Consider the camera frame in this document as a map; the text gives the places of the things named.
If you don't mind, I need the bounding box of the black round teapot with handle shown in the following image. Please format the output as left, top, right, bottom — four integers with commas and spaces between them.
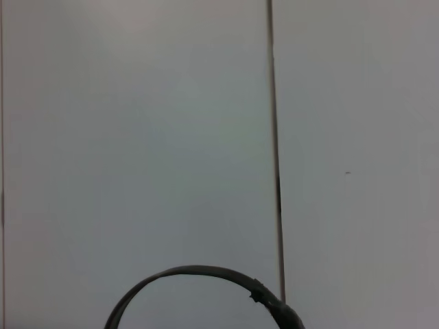
104, 264, 307, 329

